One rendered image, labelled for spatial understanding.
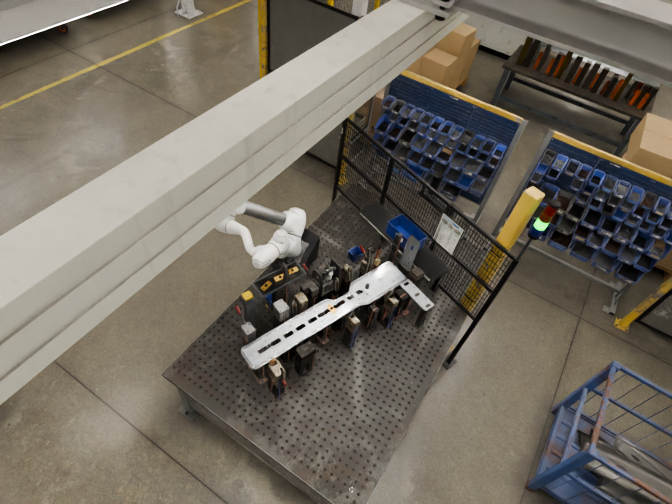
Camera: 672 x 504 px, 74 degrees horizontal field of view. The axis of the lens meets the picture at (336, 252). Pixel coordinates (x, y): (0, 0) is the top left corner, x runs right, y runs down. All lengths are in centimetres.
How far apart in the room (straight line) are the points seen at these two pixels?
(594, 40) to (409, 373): 281
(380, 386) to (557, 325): 239
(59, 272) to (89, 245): 4
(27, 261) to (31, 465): 380
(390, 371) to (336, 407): 49
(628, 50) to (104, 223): 91
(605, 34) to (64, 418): 413
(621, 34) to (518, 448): 372
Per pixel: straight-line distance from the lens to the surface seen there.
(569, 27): 103
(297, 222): 354
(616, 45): 103
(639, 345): 557
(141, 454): 403
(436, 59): 713
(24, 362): 55
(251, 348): 310
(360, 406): 330
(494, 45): 951
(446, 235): 355
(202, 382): 336
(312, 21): 500
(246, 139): 61
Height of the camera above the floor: 375
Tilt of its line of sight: 50 degrees down
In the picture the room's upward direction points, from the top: 10 degrees clockwise
